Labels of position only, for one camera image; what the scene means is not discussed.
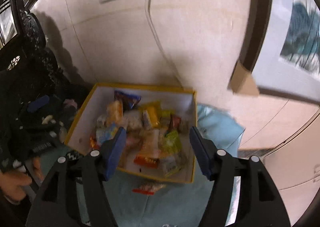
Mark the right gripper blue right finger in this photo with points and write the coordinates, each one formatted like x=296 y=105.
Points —
x=202 y=151

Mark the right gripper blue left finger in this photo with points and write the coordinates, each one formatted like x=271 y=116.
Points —
x=111 y=152

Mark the red white small snack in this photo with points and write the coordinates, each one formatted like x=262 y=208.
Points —
x=149 y=189

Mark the blue snack bag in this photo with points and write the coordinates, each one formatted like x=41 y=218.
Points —
x=129 y=101

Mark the dark red chocolate bar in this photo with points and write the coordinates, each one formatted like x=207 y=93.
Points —
x=175 y=123

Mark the orange yellow cake packet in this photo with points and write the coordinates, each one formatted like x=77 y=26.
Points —
x=151 y=114

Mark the person left hand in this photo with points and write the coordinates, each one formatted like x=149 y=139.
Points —
x=12 y=184

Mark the dark carved wooden furniture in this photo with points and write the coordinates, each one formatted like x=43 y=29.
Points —
x=29 y=70

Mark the yellow cardboard box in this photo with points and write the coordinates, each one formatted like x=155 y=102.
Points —
x=158 y=153

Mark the cardboard corner protector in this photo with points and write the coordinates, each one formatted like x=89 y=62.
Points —
x=242 y=81

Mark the framed lotus painting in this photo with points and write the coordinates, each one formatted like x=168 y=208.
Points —
x=281 y=48

